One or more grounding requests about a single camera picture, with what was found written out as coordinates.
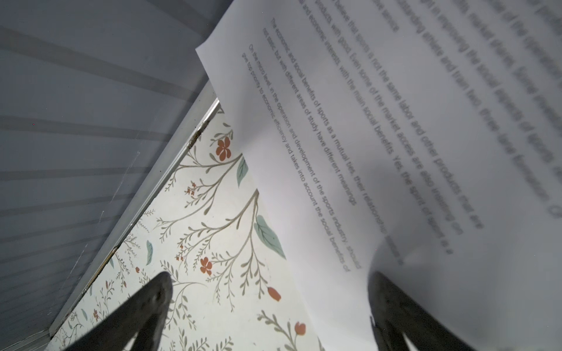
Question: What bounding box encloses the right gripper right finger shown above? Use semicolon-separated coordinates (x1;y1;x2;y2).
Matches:
368;271;473;350

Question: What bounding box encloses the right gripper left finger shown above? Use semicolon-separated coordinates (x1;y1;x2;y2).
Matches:
67;271;173;351

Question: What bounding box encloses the printed paper sheet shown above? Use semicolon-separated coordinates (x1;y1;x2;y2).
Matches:
197;1;561;350

